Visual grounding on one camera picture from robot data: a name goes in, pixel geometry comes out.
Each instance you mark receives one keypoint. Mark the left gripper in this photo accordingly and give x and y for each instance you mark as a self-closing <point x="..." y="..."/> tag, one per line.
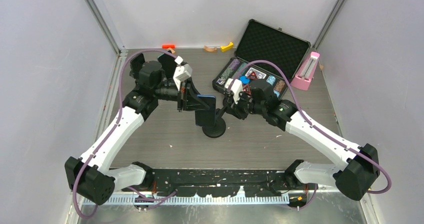
<point x="187" y="99"/>

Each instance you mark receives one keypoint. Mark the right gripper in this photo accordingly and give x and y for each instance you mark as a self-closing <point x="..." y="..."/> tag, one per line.
<point x="235" y="109"/>

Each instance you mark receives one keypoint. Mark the blue smartphone face down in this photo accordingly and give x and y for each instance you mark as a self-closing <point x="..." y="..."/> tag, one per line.
<point x="206" y="116"/>

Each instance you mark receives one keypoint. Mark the small-clamp black phone stand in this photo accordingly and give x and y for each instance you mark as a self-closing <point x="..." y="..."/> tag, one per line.
<point x="219" y="127"/>

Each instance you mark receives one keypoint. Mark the dark green-edged smartphone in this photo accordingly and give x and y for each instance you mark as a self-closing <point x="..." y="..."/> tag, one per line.
<point x="168" y="65"/>

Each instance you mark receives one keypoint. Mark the black smartphone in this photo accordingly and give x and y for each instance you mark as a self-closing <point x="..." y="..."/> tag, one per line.
<point x="135" y="65"/>

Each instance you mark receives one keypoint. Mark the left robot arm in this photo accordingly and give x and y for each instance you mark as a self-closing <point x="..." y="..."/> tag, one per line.
<point x="91" y="175"/>

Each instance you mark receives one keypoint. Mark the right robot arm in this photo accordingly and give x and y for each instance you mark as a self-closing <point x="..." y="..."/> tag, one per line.
<point x="353" y="168"/>

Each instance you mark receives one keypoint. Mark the blue round chip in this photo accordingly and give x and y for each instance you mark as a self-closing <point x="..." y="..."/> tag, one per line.
<point x="245" y="80"/>

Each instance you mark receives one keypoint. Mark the red all-in triangle upper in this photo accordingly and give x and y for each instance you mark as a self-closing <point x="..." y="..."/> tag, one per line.
<point x="252" y="75"/>

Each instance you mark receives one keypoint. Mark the light blue chip stack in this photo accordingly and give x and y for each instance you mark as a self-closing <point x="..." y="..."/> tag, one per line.
<point x="271" y="79"/>

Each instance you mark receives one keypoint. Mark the green chip stack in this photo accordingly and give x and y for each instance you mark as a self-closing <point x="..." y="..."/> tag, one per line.
<point x="242" y="65"/>

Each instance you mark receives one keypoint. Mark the purple chip stack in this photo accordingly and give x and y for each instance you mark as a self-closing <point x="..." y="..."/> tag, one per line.
<point x="228" y="72"/>

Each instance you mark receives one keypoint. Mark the brown chip stack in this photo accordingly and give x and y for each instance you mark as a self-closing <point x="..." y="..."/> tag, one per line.
<point x="279" y="86"/>

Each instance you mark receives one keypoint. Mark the brown wooden arch block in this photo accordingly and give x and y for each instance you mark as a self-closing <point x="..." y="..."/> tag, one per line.
<point x="210" y="49"/>

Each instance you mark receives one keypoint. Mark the yellow wooden block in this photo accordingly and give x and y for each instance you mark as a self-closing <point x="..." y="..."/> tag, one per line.
<point x="227" y="47"/>

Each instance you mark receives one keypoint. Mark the orange wooden block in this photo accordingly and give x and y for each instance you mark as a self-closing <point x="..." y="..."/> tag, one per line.
<point x="168" y="46"/>

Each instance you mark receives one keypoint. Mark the black poker chip case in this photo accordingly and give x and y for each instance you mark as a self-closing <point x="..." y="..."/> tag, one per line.
<point x="267" y="49"/>

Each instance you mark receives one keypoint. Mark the pink metronome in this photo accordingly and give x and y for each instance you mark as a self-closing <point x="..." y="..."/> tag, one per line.
<point x="305" y="74"/>

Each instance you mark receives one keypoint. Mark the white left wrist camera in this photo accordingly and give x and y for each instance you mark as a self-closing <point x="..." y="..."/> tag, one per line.
<point x="182" y="72"/>

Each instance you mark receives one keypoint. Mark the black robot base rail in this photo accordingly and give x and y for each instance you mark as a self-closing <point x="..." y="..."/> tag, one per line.
<point x="220" y="182"/>

